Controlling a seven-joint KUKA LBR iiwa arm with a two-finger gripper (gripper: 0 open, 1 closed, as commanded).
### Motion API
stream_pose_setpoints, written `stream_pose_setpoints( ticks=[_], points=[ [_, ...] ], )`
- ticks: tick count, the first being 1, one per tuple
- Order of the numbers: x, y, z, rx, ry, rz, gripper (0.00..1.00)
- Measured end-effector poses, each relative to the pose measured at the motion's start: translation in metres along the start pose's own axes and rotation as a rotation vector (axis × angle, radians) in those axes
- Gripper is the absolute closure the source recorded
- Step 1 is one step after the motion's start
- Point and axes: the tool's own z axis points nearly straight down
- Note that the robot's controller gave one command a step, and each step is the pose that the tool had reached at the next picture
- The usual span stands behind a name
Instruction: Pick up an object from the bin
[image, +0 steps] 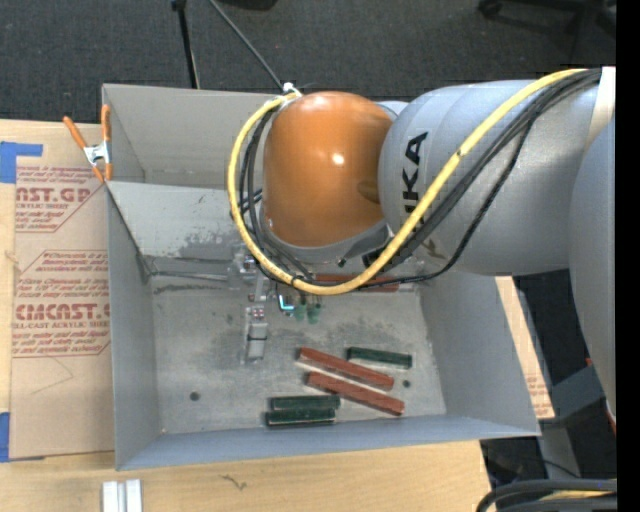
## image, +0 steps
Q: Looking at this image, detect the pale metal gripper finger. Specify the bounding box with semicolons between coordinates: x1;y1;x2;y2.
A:
243;305;270;362
228;253;258;290

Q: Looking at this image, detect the grey metal bin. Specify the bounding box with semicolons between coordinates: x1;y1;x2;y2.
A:
101;83;542;472

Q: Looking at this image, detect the dark green flat block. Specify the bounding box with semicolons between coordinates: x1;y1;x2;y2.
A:
263;407;338;428
269;394;343;413
345;346;414;371

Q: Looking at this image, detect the red-brown flat block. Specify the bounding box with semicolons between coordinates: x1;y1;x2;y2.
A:
313;272;402;294
303;371;407;417
294;346;397;392

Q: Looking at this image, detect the brown cardboard board red print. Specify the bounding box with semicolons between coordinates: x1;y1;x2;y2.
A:
0;118;557;462

